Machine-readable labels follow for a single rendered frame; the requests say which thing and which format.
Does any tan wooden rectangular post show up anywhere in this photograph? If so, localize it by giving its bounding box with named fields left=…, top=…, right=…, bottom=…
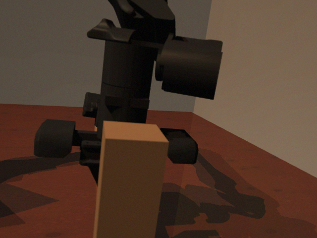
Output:
left=93, top=121, right=169, bottom=238

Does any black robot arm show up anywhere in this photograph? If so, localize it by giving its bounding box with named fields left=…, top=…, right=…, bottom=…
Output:
left=87, top=0, right=223, bottom=100

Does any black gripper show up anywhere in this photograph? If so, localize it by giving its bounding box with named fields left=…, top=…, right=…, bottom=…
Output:
left=34, top=82, right=199, bottom=186

